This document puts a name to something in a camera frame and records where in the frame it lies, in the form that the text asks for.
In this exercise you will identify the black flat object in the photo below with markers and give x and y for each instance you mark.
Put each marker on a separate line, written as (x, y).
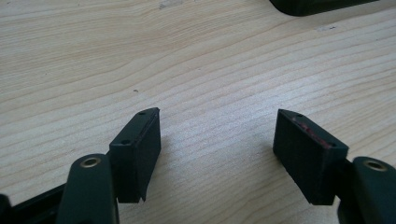
(314, 6)

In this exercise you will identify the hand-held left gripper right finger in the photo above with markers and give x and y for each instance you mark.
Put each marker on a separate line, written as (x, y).
(311, 161)

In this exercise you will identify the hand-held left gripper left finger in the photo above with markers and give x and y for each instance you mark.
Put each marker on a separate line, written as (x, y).
(134, 161)

